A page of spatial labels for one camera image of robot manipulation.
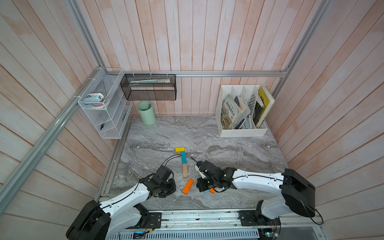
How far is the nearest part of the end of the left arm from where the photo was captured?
0.61 metres

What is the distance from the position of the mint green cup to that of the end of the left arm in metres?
0.54

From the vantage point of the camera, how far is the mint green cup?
108cm
